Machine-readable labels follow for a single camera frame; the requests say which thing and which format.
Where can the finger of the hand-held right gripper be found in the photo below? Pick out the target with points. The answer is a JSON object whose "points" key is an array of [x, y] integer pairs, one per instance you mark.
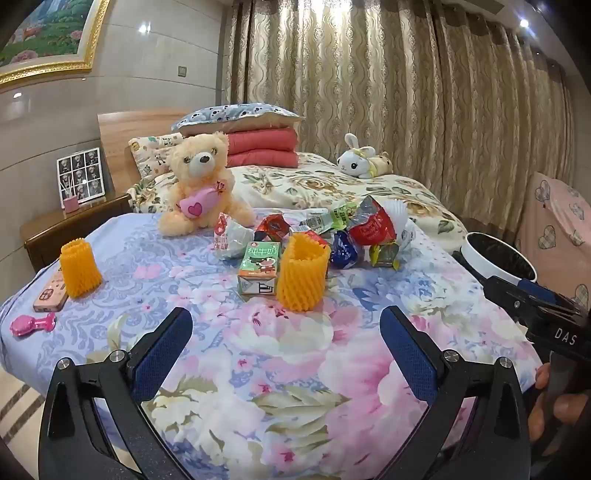
{"points": [[512, 302], [545, 295]]}

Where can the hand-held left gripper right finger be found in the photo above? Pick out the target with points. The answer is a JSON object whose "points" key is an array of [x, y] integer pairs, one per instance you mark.
{"points": [[408, 357]]}

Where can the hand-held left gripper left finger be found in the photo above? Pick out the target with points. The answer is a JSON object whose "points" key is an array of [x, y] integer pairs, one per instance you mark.
{"points": [[161, 357]]}

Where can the white bin with black bag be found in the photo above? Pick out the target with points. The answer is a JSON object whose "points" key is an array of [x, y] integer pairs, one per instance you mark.
{"points": [[471, 247]]}

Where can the yellow green candy wrapper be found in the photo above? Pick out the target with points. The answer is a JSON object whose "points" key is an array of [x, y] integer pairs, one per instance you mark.
{"points": [[383, 254]]}

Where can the orange foam net sleeve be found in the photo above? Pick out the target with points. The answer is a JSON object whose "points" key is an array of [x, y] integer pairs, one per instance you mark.
{"points": [[300, 277], [78, 272]]}

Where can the blue clear plastic pouch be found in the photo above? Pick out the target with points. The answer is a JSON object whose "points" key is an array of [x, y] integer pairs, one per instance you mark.
{"points": [[344, 251]]}

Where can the red silver snack bag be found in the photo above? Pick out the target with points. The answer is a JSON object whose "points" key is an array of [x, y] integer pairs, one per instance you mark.
{"points": [[369, 228]]}

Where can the green orange milk carton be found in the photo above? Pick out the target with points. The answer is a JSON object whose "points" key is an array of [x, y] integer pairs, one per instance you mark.
{"points": [[258, 263]]}

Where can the white wrapper with red print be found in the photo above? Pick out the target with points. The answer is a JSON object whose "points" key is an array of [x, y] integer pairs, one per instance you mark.
{"points": [[231, 240]]}

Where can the white paper cupcake liner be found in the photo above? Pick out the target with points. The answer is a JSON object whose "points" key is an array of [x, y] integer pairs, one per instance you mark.
{"points": [[397, 212]]}

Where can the green snack packet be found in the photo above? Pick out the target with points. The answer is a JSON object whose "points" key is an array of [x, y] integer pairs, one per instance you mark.
{"points": [[339, 214]]}

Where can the red snack wrapper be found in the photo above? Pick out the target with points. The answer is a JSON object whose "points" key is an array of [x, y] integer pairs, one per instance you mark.
{"points": [[272, 226]]}

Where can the person's right hand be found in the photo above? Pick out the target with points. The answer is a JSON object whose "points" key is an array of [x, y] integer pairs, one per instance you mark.
{"points": [[572, 404]]}

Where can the pink heart print cloth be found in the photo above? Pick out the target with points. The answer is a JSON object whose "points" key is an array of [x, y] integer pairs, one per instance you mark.
{"points": [[554, 217]]}

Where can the blue pink floral blanket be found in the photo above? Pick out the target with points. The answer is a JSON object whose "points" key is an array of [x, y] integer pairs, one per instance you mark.
{"points": [[277, 346]]}

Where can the phone in pink case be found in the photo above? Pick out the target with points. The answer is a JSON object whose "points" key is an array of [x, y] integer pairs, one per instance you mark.
{"points": [[48, 297]]}

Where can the pink plastic toy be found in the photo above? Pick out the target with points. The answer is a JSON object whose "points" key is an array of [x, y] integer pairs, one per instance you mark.
{"points": [[32, 324]]}

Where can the wooden nightstand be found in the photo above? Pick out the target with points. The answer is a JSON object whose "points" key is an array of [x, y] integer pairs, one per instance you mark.
{"points": [[55, 226]]}

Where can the pink reed diffuser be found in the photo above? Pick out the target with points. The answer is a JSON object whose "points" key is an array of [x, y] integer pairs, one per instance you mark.
{"points": [[70, 204]]}

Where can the small brown bear plush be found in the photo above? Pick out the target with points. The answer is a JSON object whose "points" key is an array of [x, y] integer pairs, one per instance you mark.
{"points": [[383, 164]]}

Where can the white rabbit plush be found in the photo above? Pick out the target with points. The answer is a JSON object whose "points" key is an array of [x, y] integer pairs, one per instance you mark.
{"points": [[353, 161]]}

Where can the cream teddy bear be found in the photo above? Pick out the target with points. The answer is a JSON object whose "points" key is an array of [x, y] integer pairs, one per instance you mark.
{"points": [[198, 157]]}

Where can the beige floral quilt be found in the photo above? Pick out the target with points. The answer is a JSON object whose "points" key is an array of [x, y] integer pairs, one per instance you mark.
{"points": [[300, 184]]}

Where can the cartoon print pillow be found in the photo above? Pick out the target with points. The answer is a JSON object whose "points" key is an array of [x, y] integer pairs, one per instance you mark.
{"points": [[147, 152]]}

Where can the wooden headboard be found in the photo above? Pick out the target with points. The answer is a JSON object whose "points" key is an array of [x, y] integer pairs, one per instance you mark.
{"points": [[124, 134]]}

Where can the folded red quilt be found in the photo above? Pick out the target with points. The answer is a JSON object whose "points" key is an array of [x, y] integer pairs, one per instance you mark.
{"points": [[263, 143]]}

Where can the panda print pillow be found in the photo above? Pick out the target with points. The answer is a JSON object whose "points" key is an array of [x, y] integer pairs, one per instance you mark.
{"points": [[231, 115]]}

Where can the beige patterned curtain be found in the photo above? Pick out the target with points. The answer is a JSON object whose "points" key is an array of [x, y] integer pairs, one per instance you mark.
{"points": [[369, 69]]}

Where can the ceiling spotlight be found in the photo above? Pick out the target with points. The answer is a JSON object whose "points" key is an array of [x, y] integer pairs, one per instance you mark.
{"points": [[524, 22]]}

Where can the gold framed landscape painting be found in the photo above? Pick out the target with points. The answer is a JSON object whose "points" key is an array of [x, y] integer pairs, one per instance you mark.
{"points": [[46, 27]]}

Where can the photo collage frame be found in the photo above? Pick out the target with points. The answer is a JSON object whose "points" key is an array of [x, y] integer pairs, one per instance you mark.
{"points": [[81, 173]]}

